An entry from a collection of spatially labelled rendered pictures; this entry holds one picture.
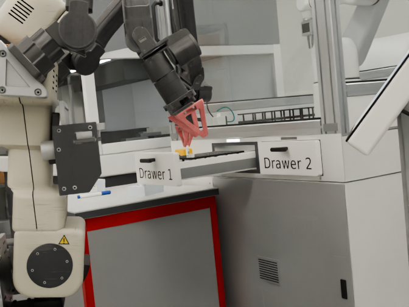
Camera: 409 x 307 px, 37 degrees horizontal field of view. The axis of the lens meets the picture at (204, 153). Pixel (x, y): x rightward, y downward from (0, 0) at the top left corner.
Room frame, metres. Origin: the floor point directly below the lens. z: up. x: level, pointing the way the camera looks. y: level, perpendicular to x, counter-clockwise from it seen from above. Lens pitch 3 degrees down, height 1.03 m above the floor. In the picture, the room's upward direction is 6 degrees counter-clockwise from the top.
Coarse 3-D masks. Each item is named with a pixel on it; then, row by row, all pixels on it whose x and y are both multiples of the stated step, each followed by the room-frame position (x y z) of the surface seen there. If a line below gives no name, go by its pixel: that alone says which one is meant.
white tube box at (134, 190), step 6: (132, 186) 2.30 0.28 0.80; (138, 186) 2.27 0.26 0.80; (144, 186) 2.26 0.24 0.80; (150, 186) 2.29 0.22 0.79; (156, 186) 2.33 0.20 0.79; (162, 186) 2.36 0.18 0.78; (132, 192) 2.29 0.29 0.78; (138, 192) 2.28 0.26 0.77; (144, 192) 2.26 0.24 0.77; (150, 192) 2.29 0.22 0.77; (156, 192) 2.32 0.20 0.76
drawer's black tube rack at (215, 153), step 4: (208, 152) 2.27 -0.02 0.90; (212, 152) 2.24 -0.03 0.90; (216, 152) 2.22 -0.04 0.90; (220, 152) 2.20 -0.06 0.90; (224, 152) 2.17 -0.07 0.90; (228, 152) 2.15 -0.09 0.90; (232, 152) 2.14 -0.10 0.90; (236, 152) 2.15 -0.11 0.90; (240, 152) 2.16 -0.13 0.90; (180, 156) 2.21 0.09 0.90; (184, 156) 2.19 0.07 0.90; (196, 156) 2.12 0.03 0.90; (200, 156) 2.10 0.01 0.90; (204, 156) 2.08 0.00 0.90; (208, 156) 2.09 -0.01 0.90; (212, 156) 2.10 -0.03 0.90; (216, 156) 2.12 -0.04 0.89
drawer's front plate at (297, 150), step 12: (264, 144) 2.07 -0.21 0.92; (276, 144) 2.02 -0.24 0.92; (288, 144) 1.96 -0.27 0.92; (300, 144) 1.92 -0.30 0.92; (312, 144) 1.87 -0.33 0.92; (264, 156) 2.07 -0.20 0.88; (276, 156) 2.02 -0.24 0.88; (288, 156) 1.97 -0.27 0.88; (300, 156) 1.92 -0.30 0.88; (312, 156) 1.87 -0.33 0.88; (264, 168) 2.08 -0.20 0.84; (276, 168) 2.02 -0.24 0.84; (288, 168) 1.97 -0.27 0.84; (300, 168) 1.92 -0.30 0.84; (312, 168) 1.88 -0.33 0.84
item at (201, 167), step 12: (228, 156) 2.09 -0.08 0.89; (240, 156) 2.11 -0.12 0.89; (252, 156) 2.14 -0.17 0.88; (180, 168) 1.98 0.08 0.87; (192, 168) 2.00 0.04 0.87; (204, 168) 2.03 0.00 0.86; (216, 168) 2.05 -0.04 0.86; (228, 168) 2.08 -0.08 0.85; (240, 168) 2.11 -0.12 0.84; (252, 168) 2.14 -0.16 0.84
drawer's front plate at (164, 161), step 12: (144, 156) 2.13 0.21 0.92; (156, 156) 2.05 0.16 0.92; (168, 156) 1.98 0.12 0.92; (144, 168) 2.14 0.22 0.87; (156, 168) 2.06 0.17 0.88; (168, 168) 1.99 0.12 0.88; (144, 180) 2.14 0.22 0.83; (156, 180) 2.07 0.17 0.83; (168, 180) 2.00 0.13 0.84; (180, 180) 1.96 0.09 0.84
